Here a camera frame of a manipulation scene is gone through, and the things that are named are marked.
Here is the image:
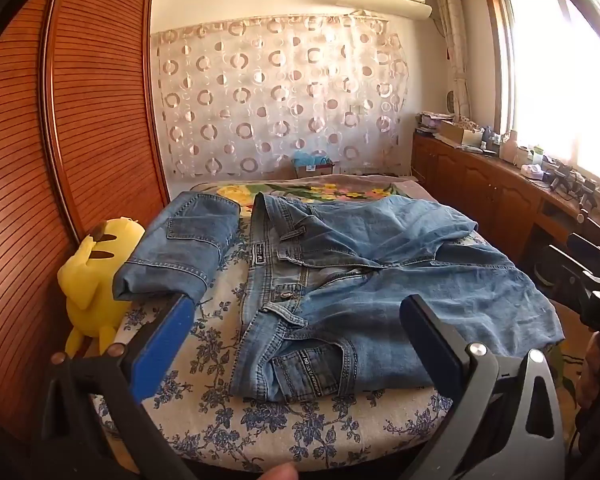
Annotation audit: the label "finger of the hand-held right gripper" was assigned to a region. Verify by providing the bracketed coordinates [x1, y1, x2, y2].
[566, 232, 600, 281]
[547, 244, 599, 307]

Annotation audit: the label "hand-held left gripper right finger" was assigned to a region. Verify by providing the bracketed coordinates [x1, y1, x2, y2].
[399, 294, 566, 480]

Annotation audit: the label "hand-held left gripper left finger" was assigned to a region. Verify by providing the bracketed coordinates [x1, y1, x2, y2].
[35, 292, 201, 480]

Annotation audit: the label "light blue denim pants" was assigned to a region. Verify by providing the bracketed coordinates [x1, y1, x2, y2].
[229, 191, 566, 403]

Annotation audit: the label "darker blue denim pants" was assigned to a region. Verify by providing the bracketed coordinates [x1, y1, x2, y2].
[112, 191, 241, 306]

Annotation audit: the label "person's right hand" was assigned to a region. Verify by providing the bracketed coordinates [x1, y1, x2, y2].
[577, 337, 600, 411]

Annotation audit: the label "person's left hand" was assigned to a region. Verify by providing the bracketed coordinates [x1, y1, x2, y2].
[260, 462, 299, 480]

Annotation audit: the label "black electronic gadgets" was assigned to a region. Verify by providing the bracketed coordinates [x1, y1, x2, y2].
[544, 160, 600, 211]

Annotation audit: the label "yellow plush toy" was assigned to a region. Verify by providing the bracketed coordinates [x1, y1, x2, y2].
[57, 216, 147, 358]

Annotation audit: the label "blue floral bedsheet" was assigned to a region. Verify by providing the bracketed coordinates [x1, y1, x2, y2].
[92, 205, 486, 473]

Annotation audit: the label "long wooden cabinet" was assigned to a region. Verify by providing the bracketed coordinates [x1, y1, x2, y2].
[411, 130, 600, 281]

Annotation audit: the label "open cardboard box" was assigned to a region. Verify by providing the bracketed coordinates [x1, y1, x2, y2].
[439, 120, 483, 147]

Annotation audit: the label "colourful floral blanket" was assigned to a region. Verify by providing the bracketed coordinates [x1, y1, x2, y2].
[195, 174, 583, 436]

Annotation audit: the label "stack of papers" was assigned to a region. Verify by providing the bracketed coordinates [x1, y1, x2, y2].
[414, 110, 456, 135]

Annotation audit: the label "small cardboard box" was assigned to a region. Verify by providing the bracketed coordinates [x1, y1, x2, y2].
[292, 157, 336, 178]

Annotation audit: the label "blue cloth bundle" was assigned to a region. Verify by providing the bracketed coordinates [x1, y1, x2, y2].
[294, 150, 331, 167]

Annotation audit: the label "slatted wooden wardrobe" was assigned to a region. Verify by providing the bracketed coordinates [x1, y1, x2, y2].
[0, 0, 171, 461]

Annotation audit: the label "beige window curtain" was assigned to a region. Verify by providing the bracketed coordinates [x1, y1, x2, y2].
[432, 0, 473, 121]

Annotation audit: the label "circle-patterned sheer curtain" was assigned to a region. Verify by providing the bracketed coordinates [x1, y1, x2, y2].
[150, 10, 411, 181]

